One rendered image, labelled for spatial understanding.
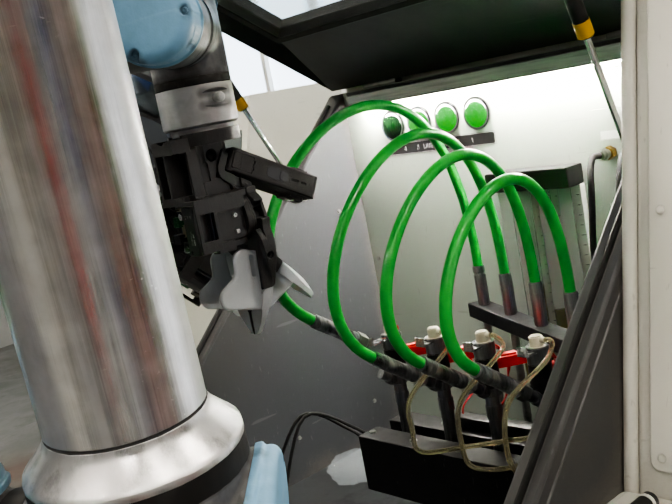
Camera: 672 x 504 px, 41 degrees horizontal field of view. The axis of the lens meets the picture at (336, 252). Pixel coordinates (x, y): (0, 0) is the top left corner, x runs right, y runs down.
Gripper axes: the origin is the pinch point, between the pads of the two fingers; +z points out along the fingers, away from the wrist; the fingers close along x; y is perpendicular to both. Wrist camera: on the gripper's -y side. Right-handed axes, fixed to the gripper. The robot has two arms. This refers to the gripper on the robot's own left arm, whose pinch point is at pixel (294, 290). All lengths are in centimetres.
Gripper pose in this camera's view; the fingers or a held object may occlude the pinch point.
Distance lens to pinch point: 111.2
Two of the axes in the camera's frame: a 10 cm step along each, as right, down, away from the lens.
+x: 4.4, -1.7, -8.8
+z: 8.0, 5.3, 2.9
